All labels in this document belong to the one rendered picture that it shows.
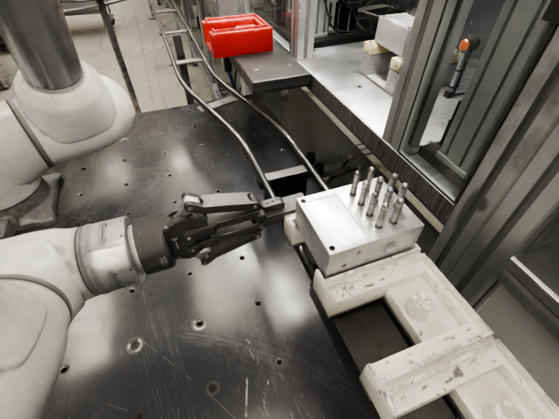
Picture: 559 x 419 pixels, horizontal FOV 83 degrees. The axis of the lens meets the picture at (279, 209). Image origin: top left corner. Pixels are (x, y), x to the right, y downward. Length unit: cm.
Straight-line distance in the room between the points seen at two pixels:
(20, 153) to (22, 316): 52
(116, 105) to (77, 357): 51
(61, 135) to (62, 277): 44
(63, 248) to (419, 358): 40
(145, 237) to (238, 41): 60
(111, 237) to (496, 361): 43
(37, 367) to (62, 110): 53
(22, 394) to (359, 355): 31
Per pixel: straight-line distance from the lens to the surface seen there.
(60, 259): 42
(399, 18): 76
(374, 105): 67
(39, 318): 35
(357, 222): 39
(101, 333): 64
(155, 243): 41
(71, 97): 75
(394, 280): 41
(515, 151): 41
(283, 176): 62
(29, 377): 32
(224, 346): 57
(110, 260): 41
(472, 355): 39
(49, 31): 68
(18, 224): 88
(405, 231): 39
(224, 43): 88
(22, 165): 82
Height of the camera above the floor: 121
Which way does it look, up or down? 46 degrees down
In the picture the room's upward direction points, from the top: straight up
